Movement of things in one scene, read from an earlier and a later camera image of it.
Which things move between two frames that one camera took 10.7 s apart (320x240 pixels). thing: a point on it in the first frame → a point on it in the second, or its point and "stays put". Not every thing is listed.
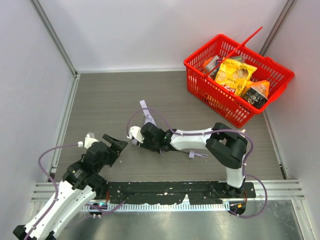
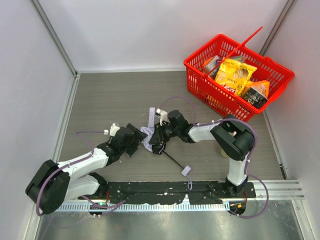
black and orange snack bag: x=256 y=92 stays put
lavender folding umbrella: x=149 y=119 → x=147 y=133
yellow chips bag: x=232 y=75 stays put
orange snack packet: x=210 y=64 stays put
